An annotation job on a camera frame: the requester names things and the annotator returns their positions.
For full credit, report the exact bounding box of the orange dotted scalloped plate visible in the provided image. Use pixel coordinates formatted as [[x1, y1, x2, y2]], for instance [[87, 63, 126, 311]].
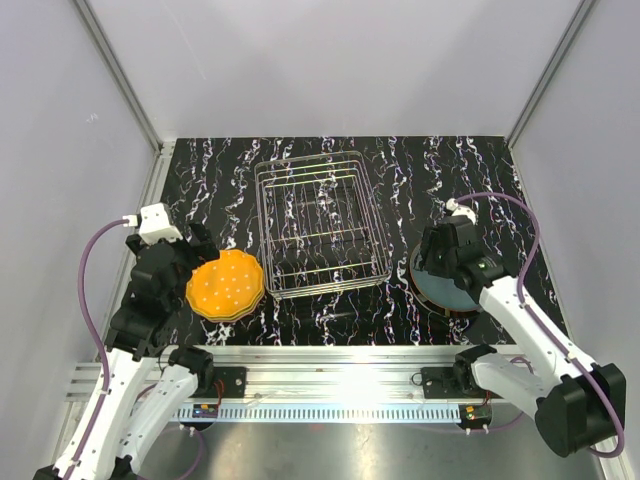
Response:
[[186, 249, 265, 315]]

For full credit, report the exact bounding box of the blue round plate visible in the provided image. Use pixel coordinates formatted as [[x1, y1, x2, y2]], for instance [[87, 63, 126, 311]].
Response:
[[409, 246, 481, 315]]

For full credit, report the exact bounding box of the metal wire dish rack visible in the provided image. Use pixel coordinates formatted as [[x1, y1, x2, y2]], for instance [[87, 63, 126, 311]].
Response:
[[254, 151, 392, 299]]

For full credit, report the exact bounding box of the dark brown round plate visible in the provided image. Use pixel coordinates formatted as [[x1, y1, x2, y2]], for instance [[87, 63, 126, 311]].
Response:
[[411, 279, 482, 317]]

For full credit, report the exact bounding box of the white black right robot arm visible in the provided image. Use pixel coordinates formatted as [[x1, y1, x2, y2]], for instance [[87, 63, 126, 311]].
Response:
[[411, 215, 626, 457]]

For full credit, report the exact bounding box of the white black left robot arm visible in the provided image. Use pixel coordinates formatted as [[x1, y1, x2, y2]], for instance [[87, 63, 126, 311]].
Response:
[[34, 223, 220, 479]]

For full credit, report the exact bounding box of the green dotted scalloped plate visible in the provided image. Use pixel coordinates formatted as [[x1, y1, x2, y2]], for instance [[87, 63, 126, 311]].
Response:
[[198, 296, 264, 323]]

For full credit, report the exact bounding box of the left green circuit board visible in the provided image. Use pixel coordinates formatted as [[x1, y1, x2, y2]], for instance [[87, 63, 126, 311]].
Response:
[[193, 404, 219, 419]]

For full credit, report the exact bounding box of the green circuit board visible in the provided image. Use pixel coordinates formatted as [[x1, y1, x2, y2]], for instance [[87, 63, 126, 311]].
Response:
[[460, 403, 493, 429], [193, 404, 219, 419]]

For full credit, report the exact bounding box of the right green circuit board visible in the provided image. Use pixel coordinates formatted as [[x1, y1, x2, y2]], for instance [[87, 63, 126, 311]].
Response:
[[460, 403, 493, 429]]

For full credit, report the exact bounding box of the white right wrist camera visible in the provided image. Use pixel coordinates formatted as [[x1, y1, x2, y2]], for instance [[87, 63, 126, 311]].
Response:
[[445, 198, 477, 225]]

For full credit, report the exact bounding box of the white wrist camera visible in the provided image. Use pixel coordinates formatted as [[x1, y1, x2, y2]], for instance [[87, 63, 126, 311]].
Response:
[[122, 203, 184, 246], [445, 198, 477, 225]]

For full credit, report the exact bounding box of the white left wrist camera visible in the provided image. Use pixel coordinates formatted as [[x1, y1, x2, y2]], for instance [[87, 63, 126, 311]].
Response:
[[122, 203, 184, 246]]

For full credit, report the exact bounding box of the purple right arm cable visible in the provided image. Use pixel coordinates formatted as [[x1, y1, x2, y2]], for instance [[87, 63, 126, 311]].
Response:
[[452, 192, 626, 459]]

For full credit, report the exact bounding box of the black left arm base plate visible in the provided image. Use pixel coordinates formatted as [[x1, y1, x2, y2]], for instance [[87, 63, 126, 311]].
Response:
[[195, 366, 248, 399]]

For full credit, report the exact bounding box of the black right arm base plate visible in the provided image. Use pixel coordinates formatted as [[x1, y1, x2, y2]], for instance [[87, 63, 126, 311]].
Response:
[[410, 366, 501, 400]]

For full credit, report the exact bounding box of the aluminium mounting rail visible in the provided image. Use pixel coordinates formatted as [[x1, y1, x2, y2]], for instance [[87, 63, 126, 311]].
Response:
[[64, 344, 551, 404]]

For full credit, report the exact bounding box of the white slotted cable duct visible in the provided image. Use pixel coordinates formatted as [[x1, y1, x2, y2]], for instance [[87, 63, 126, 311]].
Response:
[[171, 403, 461, 424]]

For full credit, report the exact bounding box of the left aluminium frame post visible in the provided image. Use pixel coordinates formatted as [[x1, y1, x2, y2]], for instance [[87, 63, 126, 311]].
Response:
[[70, 0, 164, 156]]

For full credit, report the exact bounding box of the aluminium frame post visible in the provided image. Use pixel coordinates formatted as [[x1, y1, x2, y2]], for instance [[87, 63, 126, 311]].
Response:
[[506, 0, 599, 150], [70, 0, 164, 156]]

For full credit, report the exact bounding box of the right aluminium frame post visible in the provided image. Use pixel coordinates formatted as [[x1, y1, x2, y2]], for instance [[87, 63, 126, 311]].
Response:
[[506, 0, 599, 150]]

